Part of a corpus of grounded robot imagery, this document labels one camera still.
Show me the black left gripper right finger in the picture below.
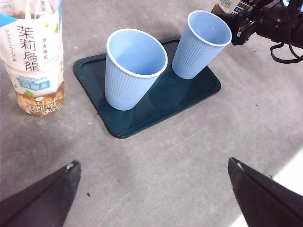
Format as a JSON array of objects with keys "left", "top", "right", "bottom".
[{"left": 227, "top": 157, "right": 303, "bottom": 227}]

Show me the jasmine tea bottle white label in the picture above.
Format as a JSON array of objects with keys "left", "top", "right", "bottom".
[{"left": 0, "top": 0, "right": 65, "bottom": 116}]

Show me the dark oolong tea bottle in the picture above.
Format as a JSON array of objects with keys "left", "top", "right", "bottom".
[{"left": 210, "top": 0, "right": 252, "bottom": 15}]

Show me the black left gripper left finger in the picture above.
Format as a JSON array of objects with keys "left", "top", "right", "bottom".
[{"left": 0, "top": 160, "right": 82, "bottom": 227}]

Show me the blue ribbed plastic cup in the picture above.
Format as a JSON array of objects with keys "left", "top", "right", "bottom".
[
  {"left": 105, "top": 28, "right": 169, "bottom": 111},
  {"left": 171, "top": 10, "right": 232, "bottom": 80}
]

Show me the black cable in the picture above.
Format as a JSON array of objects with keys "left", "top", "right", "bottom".
[{"left": 269, "top": 0, "right": 303, "bottom": 64}]

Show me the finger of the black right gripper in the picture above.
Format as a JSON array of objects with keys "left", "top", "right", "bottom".
[{"left": 216, "top": 12, "right": 245, "bottom": 32}]

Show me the dark teal rectangular tray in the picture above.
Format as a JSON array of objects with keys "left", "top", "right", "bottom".
[{"left": 72, "top": 36, "right": 222, "bottom": 140}]

